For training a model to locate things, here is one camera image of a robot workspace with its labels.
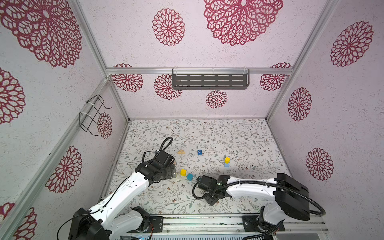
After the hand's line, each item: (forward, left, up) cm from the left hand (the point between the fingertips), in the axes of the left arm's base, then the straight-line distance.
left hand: (165, 175), depth 80 cm
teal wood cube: (+3, -13, -9) cm, 16 cm away
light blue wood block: (+10, -37, -9) cm, 39 cm away
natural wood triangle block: (+20, -8, -9) cm, 23 cm away
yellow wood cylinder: (+13, -37, -8) cm, 40 cm away
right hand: (-9, -23, -9) cm, 26 cm away
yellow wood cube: (+5, -9, -8) cm, 13 cm away
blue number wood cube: (+20, -20, -9) cm, 29 cm away
